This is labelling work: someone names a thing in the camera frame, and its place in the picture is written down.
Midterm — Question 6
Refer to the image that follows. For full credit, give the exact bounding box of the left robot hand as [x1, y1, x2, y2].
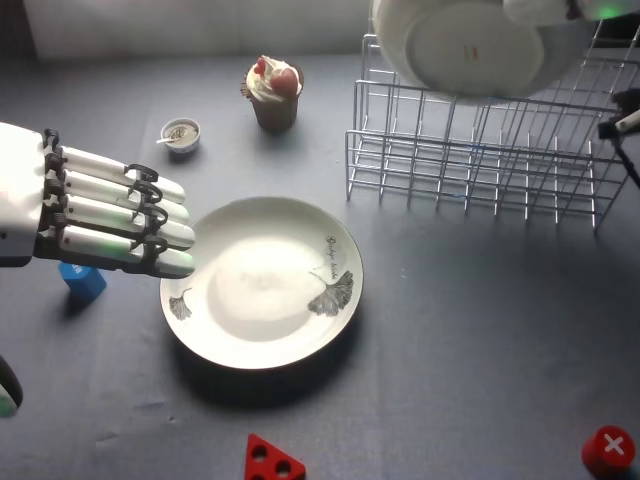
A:
[0, 122, 197, 421]

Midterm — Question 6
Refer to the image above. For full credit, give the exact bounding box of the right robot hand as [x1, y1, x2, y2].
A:
[502, 0, 640, 26]

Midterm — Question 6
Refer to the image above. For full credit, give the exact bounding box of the shallow white plate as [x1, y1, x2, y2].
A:
[372, 0, 597, 99]

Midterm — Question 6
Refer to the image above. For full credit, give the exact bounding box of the deep white plate leaf print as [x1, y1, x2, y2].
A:
[159, 196, 365, 371]

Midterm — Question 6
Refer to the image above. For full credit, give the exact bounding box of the blue hexagonal block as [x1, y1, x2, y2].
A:
[58, 259, 108, 304]

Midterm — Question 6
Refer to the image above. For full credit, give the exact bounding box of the small white sauce cup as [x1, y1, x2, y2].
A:
[160, 117, 202, 158]

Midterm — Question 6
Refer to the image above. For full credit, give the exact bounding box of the cupcake with cream and strawberry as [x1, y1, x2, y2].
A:
[239, 54, 307, 134]

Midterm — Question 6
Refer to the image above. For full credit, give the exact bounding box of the red triangle block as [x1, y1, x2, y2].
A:
[243, 433, 307, 480]

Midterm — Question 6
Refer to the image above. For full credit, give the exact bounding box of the red cylinder block white cross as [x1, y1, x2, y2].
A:
[581, 425, 637, 477]

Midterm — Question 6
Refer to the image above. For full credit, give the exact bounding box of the silver wire dish rack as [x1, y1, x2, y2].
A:
[344, 0, 640, 234]

